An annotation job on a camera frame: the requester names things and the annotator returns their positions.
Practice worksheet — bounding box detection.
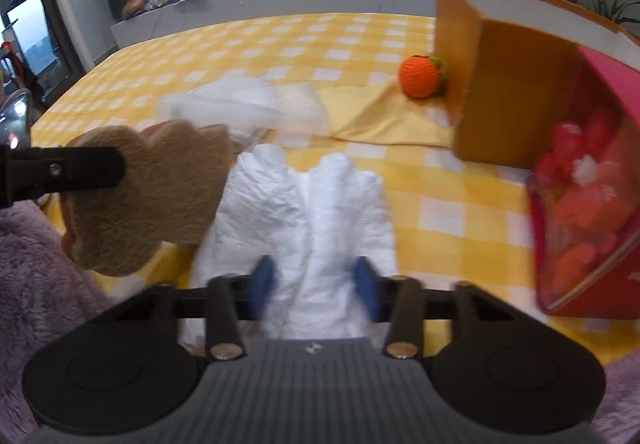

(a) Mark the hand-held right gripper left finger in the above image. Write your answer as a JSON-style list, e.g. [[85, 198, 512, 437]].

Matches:
[[125, 256, 277, 361]]

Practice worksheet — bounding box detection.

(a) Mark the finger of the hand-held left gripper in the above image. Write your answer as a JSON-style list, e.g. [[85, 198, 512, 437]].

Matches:
[[0, 146, 126, 205]]

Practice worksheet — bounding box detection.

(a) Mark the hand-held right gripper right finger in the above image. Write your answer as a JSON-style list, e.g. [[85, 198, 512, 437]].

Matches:
[[352, 256, 501, 360]]

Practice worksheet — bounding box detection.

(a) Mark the white crinkled cloth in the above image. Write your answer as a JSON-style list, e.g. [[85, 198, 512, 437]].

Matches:
[[180, 144, 401, 346]]

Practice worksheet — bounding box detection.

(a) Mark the brown plush toy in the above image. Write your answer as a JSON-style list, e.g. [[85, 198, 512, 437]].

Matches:
[[60, 120, 231, 277]]

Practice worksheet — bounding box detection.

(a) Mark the purple fluffy rug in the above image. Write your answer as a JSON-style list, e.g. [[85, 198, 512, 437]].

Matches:
[[0, 201, 640, 444]]

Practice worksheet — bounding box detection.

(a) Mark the glass balcony door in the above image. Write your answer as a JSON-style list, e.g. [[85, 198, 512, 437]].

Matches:
[[0, 0, 87, 90]]

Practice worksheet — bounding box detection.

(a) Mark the yellow cloth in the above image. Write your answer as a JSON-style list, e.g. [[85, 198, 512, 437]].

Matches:
[[315, 74, 458, 149]]

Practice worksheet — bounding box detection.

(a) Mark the yellow checked blanket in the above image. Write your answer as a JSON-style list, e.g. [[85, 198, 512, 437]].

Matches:
[[30, 12, 640, 366]]

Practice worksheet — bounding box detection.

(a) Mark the clear plastic bag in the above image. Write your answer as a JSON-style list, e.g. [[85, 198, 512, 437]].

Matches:
[[157, 76, 331, 141]]

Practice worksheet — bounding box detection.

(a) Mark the orange crochet ball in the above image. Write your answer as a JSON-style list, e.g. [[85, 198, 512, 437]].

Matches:
[[397, 54, 447, 99]]

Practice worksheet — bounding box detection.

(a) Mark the red gift box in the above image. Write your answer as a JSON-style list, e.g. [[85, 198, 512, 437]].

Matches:
[[525, 44, 640, 319]]

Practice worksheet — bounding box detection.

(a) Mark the orange cardboard box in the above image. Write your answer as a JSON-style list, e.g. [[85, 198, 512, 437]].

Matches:
[[432, 0, 640, 169]]

